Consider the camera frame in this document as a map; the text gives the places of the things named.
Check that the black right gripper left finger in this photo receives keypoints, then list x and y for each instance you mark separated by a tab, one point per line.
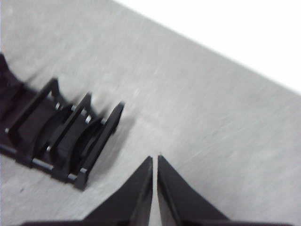
127	204

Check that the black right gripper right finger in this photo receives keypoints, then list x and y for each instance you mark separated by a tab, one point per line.
181	204

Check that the black plastic dish rack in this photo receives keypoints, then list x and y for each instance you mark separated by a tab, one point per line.
58	136

